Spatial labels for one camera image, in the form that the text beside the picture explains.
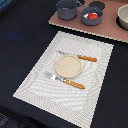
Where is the grey frying pan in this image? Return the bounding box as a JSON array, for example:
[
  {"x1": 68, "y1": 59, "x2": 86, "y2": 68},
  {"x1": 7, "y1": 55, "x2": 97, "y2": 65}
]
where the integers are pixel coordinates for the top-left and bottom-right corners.
[{"x1": 77, "y1": 1, "x2": 103, "y2": 26}]

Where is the grey cooking pot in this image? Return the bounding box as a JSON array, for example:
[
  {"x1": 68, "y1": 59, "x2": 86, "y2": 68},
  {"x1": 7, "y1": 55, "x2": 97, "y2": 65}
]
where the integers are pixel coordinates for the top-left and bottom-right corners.
[{"x1": 56, "y1": 0, "x2": 77, "y2": 20}]

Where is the beige bowl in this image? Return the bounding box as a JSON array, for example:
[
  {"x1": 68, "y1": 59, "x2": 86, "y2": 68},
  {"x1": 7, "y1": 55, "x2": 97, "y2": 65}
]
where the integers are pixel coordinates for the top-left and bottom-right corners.
[{"x1": 118, "y1": 4, "x2": 128, "y2": 30}]

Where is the white woven placemat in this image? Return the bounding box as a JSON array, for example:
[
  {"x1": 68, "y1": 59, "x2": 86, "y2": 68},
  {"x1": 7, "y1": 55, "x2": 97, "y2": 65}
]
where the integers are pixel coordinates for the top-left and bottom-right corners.
[{"x1": 13, "y1": 31, "x2": 113, "y2": 128}]

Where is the beige round plate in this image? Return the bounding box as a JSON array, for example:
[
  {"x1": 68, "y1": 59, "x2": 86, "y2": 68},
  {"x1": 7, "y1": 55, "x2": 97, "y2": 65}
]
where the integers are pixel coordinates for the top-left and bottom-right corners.
[{"x1": 55, "y1": 55, "x2": 83, "y2": 78}]

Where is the pink stove board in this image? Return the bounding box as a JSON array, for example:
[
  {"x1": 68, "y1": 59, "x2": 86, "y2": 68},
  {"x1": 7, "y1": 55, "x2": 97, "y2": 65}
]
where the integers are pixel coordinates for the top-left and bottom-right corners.
[{"x1": 49, "y1": 0, "x2": 128, "y2": 43}]

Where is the wooden handled fork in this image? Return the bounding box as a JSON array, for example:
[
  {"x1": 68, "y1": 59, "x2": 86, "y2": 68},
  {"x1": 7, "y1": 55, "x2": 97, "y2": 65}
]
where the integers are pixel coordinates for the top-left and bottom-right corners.
[{"x1": 44, "y1": 71, "x2": 85, "y2": 89}]

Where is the red tomato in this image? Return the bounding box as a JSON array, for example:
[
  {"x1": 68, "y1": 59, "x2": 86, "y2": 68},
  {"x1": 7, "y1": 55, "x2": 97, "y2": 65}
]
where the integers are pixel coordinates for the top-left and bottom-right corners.
[{"x1": 88, "y1": 13, "x2": 98, "y2": 19}]

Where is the wooden handled knife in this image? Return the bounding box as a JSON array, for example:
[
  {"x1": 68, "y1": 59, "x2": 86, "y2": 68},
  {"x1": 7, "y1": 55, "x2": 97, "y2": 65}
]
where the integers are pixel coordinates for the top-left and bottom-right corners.
[{"x1": 56, "y1": 50, "x2": 97, "y2": 62}]

